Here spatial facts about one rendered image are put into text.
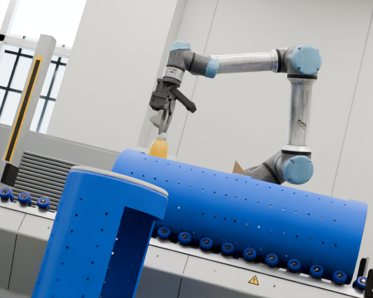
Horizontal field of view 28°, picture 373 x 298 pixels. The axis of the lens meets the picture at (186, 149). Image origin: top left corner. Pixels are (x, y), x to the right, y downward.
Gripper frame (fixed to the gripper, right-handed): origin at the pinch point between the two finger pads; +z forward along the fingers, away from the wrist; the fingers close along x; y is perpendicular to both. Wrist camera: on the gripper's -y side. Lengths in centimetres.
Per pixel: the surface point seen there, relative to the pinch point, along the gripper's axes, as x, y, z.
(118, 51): -229, 107, -101
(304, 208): 13, -56, 17
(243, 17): -264, 31, -158
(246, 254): 11, -41, 37
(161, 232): 11.0, -11.7, 36.0
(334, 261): 11, -70, 32
